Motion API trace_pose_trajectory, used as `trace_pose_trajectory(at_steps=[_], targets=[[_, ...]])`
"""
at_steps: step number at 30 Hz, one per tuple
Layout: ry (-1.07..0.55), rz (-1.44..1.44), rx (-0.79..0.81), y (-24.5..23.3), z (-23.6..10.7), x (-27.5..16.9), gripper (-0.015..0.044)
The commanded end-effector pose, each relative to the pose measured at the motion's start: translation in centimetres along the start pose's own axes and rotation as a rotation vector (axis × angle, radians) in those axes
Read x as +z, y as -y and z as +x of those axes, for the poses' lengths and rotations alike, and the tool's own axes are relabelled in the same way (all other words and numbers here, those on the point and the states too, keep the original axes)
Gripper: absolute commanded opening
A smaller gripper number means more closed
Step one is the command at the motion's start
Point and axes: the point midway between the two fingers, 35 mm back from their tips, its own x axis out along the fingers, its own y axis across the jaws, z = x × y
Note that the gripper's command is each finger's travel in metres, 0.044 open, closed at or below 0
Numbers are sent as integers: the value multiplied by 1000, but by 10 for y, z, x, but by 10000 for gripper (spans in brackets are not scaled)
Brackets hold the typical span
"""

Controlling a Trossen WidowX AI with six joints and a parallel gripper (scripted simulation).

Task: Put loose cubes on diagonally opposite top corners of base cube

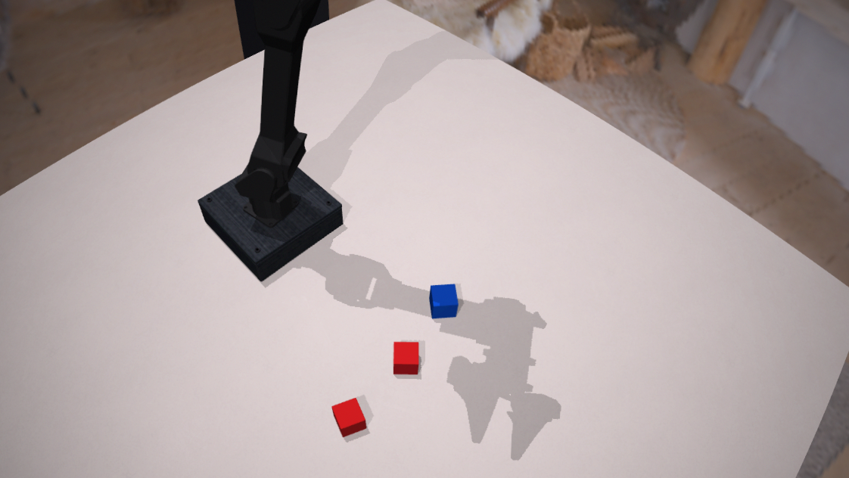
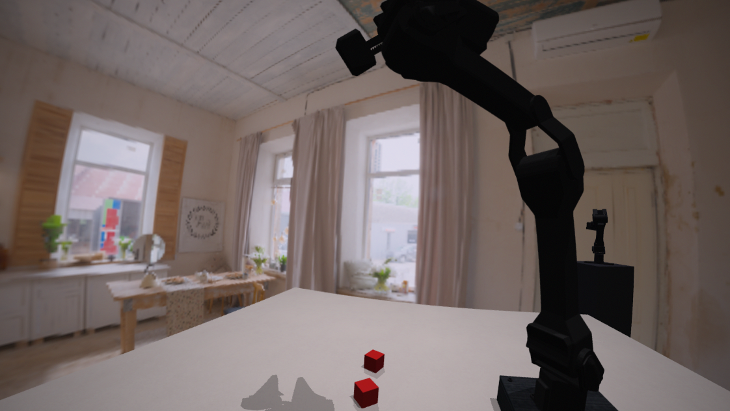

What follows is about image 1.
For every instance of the blue cube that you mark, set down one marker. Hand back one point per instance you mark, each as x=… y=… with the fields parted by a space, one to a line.
x=443 y=301

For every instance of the red cube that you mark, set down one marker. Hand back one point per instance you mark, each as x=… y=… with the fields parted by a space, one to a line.
x=349 y=417
x=405 y=359

